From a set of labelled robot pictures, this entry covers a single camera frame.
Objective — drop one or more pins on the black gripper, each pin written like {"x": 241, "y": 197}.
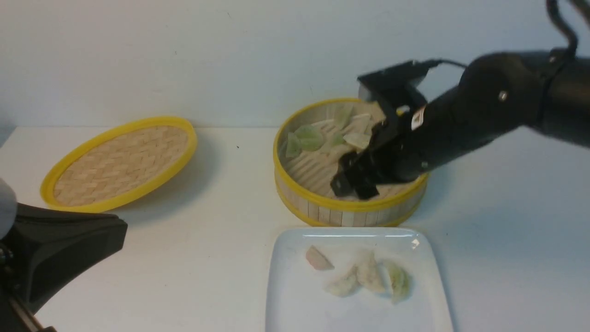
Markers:
{"x": 385, "y": 161}

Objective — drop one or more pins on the white speckled dumpling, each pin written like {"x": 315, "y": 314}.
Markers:
{"x": 368, "y": 274}

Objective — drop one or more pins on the pink dumpling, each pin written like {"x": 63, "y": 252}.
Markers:
{"x": 317, "y": 260}

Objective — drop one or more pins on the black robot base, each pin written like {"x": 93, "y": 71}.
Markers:
{"x": 42, "y": 251}

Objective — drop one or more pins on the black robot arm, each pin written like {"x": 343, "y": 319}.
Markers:
{"x": 496, "y": 94}

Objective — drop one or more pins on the white square plate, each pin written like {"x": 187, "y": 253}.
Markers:
{"x": 296, "y": 296}

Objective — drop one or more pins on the white dumpling in steamer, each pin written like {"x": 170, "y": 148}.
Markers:
{"x": 357, "y": 140}

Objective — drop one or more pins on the yellow-rimmed bamboo steamer basket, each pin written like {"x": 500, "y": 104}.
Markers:
{"x": 393, "y": 205}

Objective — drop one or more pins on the pale green dumpling in steamer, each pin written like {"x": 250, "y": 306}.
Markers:
{"x": 293, "y": 146}

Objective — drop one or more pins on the yellow-rimmed bamboo steamer lid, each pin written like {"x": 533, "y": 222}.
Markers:
{"x": 120, "y": 165}

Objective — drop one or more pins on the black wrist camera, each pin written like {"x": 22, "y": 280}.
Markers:
{"x": 396, "y": 86}

